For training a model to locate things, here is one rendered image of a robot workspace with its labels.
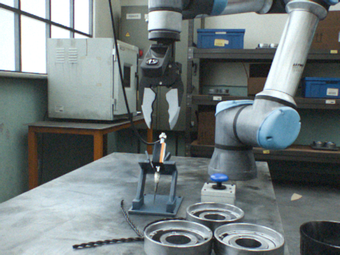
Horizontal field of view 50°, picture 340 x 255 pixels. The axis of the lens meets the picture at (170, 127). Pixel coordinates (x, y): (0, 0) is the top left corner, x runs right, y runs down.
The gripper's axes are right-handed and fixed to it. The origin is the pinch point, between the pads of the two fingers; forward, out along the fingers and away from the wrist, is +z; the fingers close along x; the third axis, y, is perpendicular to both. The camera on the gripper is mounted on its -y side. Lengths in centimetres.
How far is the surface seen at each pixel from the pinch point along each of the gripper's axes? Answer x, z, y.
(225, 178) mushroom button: -15.0, 11.2, -1.5
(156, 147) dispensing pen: 0.4, 5.3, -1.5
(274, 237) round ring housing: -23.2, 15.2, -22.6
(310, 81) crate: -96, -21, 324
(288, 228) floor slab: -64, 97, 210
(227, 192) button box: -15.7, 13.7, -3.4
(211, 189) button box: -12.1, 13.7, -2.3
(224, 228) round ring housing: -15.3, 14.7, -22.0
